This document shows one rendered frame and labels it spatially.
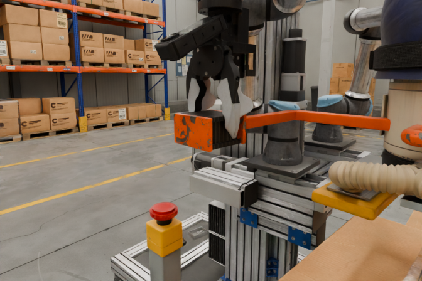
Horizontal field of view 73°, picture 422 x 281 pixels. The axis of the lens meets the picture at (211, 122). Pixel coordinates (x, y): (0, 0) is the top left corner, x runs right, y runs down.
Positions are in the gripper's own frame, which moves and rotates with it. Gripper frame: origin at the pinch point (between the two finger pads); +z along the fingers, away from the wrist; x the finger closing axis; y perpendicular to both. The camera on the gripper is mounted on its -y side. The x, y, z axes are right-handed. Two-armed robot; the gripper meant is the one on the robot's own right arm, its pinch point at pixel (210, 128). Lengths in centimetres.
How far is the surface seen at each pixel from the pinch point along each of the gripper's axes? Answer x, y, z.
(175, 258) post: 20.5, 7.3, 37.0
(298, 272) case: -6.4, 20.0, 32.8
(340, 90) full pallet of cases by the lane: 284, 741, 24
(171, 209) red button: 20.7, 6.7, 23.6
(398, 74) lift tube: -21.1, 20.3, -8.8
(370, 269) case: -16.6, 32.2, 32.7
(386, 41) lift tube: -18.1, 23.3, -14.5
